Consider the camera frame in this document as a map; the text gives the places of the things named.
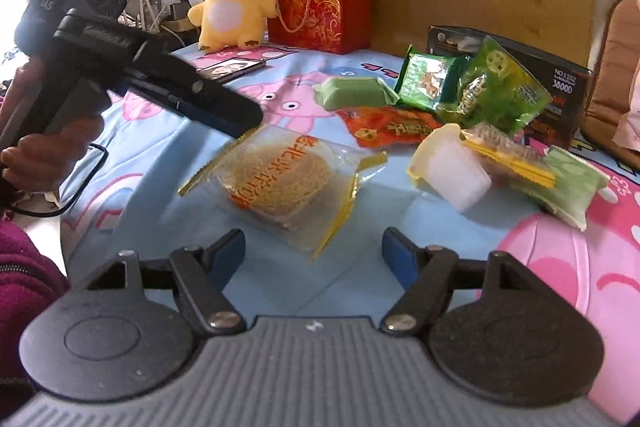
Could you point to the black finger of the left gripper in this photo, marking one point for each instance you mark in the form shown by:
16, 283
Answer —
203, 101

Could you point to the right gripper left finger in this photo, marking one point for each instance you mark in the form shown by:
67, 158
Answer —
200, 275

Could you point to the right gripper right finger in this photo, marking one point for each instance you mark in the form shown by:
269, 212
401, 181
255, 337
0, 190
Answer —
425, 275

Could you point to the round cracker clear packet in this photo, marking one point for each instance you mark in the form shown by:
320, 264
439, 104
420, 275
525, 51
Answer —
297, 186

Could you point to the light green snack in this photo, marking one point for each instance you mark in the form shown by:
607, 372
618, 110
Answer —
338, 92

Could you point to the white jelly cup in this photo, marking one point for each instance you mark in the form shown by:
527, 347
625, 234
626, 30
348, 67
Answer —
450, 168

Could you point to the orange red snack packet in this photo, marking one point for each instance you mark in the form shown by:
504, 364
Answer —
379, 127

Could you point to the dark green cracker packet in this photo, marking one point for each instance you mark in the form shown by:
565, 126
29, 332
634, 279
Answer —
428, 82

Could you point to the bright green candy bag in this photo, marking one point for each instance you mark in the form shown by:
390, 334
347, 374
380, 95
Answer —
495, 89

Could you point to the black sheep print box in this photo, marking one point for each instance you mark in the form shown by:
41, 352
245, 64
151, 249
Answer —
566, 82

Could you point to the magenta sleeve forearm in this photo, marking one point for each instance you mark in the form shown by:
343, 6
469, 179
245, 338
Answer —
30, 282

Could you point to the person's left hand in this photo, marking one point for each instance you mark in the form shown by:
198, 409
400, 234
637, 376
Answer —
41, 162

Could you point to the black smartphone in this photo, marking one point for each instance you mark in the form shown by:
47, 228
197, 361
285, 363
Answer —
231, 69

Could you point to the yellow plush duck toy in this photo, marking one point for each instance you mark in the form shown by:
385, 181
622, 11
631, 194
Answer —
240, 23

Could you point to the cartoon pig bed sheet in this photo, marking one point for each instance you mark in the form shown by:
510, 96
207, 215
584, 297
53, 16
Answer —
314, 355

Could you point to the red gift bag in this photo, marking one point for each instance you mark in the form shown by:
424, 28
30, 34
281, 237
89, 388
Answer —
335, 26

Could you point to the brown seat cushion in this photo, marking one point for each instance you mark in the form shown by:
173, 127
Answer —
608, 98

